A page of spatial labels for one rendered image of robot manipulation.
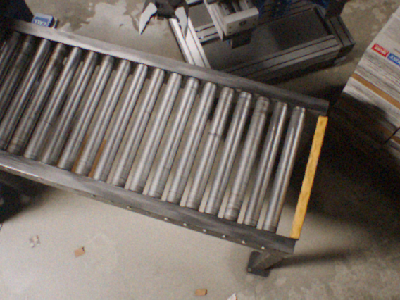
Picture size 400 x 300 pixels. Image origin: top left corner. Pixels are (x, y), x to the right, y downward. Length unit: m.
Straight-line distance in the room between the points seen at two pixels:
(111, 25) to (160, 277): 1.45
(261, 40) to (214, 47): 0.25
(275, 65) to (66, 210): 1.29
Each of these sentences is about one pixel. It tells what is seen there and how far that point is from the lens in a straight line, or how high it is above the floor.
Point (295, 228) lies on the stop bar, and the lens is 1.45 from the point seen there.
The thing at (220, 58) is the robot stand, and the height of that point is 0.21.
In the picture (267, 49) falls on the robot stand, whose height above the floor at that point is 0.21.
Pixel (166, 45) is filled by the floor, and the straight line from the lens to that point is 2.63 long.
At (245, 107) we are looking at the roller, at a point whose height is 0.80.
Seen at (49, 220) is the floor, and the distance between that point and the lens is 2.41.
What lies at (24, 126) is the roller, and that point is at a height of 0.80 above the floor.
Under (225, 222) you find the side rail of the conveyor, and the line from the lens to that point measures 1.45.
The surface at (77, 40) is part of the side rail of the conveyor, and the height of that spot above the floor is 0.80.
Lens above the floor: 2.23
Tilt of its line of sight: 71 degrees down
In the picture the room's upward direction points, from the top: 1 degrees counter-clockwise
